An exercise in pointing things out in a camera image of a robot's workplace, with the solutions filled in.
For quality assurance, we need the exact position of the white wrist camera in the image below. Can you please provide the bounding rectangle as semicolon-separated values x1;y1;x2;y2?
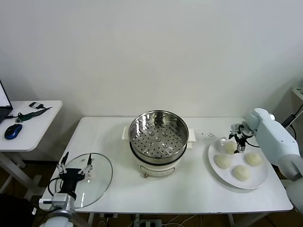
39;199;52;210
231;122;249;133

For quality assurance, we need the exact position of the white steamed baozi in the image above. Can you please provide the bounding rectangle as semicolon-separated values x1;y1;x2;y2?
231;165;251;182
214;155;232;169
244;152;264;166
223;141;237;155

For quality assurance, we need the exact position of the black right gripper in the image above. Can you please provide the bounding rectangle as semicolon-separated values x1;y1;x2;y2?
228;131;248;154

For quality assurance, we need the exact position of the round glass pot lid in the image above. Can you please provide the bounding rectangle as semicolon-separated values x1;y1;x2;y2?
56;152;114;209

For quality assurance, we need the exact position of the white side table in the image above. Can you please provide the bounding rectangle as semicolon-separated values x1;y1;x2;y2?
0;100;63;197

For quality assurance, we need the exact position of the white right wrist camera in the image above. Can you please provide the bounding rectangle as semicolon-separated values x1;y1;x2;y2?
231;122;249;133

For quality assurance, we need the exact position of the dark laptop computer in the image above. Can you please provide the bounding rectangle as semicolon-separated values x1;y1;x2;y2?
0;79;14;125

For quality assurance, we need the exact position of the blue black computer mouse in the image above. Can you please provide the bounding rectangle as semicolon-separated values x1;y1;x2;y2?
4;123;23;140

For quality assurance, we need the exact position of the white floor power strip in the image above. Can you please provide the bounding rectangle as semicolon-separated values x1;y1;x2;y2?
136;219;163;227

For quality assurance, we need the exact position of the thin black desk cable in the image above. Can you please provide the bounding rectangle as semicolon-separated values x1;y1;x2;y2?
6;113;24;122

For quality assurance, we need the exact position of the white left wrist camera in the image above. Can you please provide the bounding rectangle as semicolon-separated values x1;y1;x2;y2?
39;199;52;210

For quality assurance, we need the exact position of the perforated steel steamer basket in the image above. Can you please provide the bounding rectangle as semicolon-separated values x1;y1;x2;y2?
122;110;196;160

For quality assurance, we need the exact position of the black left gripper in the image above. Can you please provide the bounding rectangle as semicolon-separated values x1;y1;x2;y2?
57;152;93;194

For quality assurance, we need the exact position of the cream electric cooking pot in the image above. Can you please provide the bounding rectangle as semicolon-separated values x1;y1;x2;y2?
129;141;194;179

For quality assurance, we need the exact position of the large white plate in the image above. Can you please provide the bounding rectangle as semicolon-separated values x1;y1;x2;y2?
208;137;269;190

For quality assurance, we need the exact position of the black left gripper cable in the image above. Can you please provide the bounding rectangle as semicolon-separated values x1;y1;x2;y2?
48;177;77;199

